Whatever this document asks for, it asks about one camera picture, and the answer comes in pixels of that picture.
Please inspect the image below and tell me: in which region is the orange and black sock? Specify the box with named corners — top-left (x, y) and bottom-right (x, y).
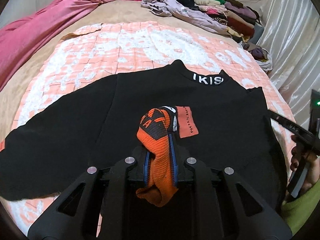
top-left (136, 106), bottom-right (177, 207)

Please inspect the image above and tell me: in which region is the pink duvet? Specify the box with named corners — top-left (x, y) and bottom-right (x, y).
top-left (1, 0), bottom-right (115, 89)

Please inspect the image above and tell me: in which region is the white satin curtain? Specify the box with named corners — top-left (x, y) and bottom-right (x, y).
top-left (259, 0), bottom-right (319, 128)

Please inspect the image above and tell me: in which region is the black IKISS garment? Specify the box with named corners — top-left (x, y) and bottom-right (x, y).
top-left (0, 59), bottom-right (287, 240)

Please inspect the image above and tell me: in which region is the green right sleeve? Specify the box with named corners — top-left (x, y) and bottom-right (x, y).
top-left (281, 181), bottom-right (320, 236)

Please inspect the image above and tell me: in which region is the stack of folded clothes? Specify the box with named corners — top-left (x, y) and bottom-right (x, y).
top-left (172, 0), bottom-right (261, 43)

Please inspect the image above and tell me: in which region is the person's right hand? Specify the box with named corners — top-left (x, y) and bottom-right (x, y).
top-left (290, 135), bottom-right (319, 195)

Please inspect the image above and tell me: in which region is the tan bed sheet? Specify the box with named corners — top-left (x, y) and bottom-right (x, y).
top-left (0, 0), bottom-right (241, 143)

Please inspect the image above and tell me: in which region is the lilac crumpled garment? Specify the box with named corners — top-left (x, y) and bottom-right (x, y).
top-left (141, 0), bottom-right (231, 37)

